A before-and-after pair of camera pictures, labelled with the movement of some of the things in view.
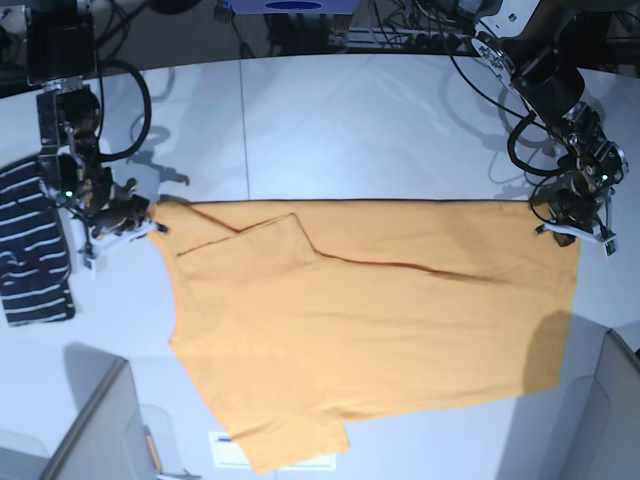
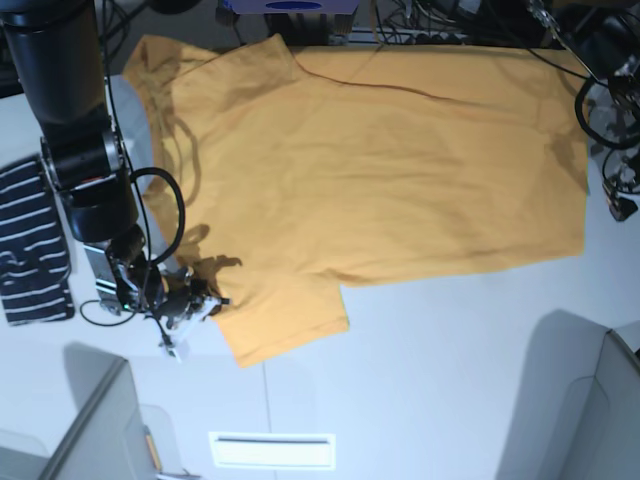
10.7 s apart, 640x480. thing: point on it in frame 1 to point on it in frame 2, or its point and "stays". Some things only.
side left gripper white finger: x=91 y=252 to x=176 y=347
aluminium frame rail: x=384 y=38 stays
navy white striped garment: x=35 y=283 stays
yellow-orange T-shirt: x=300 y=313 to x=283 y=176
